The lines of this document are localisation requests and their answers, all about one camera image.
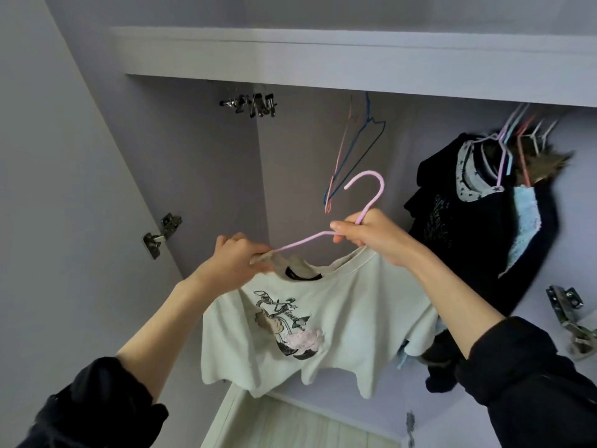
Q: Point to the person's right hand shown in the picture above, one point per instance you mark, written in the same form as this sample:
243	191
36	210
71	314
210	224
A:
382	238

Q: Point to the person's left hand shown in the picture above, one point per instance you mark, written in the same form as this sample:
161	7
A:
229	267

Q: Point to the black star-trim graphic t-shirt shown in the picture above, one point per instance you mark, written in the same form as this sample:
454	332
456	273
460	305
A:
438	219

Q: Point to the white cartoon print t-shirt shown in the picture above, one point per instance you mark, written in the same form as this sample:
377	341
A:
364	312

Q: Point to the light blue knit sweater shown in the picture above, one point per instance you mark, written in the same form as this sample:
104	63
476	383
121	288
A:
524	219

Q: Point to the light grey wardrobe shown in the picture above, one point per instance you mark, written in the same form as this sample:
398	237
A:
56	182

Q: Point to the person's right forearm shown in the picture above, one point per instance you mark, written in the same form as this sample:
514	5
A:
462	298

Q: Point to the person's left forearm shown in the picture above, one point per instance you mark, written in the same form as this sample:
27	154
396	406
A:
163	336

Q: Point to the grey wardrobe shelf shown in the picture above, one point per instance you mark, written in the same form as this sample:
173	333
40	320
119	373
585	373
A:
373	65

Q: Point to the bunch of pastel hangers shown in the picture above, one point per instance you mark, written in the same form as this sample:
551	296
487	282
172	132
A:
368	118

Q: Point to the cluster of metal clips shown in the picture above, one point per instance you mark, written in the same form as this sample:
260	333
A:
252	105

